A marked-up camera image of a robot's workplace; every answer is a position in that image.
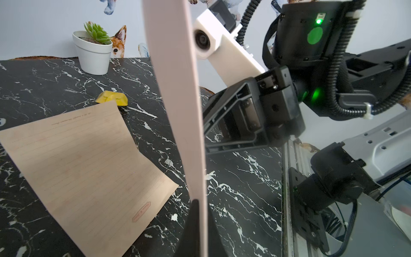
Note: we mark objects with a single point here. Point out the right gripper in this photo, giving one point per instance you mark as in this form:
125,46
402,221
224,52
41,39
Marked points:
304,51

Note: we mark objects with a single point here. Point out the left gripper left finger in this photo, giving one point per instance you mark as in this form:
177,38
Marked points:
189,243

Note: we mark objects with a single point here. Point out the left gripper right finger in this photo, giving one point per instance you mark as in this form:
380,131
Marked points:
215,246

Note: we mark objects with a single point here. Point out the cream letter paper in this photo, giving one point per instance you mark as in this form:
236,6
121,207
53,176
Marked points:
89,174

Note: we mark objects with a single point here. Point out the pink envelope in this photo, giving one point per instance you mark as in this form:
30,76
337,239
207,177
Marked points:
170,39

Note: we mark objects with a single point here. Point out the yellow toy shovel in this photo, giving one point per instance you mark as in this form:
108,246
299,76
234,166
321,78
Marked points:
106,96

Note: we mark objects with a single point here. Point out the small plant white pot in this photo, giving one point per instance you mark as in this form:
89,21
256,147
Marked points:
94,48

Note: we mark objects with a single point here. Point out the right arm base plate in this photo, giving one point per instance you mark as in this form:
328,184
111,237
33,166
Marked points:
307,202

